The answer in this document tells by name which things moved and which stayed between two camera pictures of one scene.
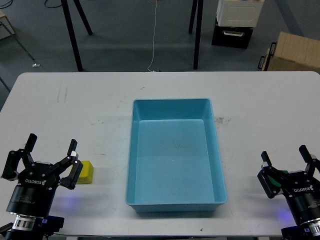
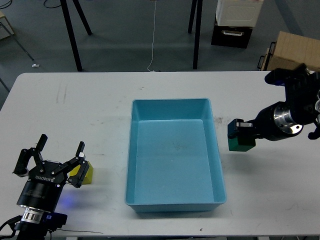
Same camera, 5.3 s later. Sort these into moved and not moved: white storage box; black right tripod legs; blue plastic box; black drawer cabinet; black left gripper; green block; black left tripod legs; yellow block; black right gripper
Moved: green block; black left gripper; black right gripper
Not moved: black right tripod legs; yellow block; blue plastic box; black drawer cabinet; white storage box; black left tripod legs
